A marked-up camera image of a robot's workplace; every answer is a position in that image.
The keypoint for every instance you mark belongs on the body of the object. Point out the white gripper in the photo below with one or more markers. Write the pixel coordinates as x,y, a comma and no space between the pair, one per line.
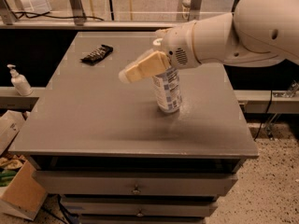
177,47

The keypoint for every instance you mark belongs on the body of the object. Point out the clear plastic water bottle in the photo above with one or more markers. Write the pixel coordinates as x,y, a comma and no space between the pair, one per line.
167,90

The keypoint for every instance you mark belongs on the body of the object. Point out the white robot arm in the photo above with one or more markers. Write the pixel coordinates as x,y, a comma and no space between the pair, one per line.
258,33

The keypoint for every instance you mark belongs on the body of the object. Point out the white pump dispenser bottle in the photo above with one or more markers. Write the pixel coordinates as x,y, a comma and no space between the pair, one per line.
19,81

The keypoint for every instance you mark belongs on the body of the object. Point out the black snack bar wrapper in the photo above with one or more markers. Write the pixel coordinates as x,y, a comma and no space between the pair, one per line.
97,55

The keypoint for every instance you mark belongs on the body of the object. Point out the grey drawer cabinet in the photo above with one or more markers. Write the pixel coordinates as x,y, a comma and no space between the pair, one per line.
114,157

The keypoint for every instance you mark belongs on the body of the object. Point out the white cardboard box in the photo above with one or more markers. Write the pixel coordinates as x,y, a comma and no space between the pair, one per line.
10,124

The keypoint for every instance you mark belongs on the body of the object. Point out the cardboard box with items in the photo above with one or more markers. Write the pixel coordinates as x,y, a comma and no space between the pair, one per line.
23,197

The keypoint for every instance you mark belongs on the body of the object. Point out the metal bracket on rail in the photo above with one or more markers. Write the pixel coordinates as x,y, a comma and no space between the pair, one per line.
290,92

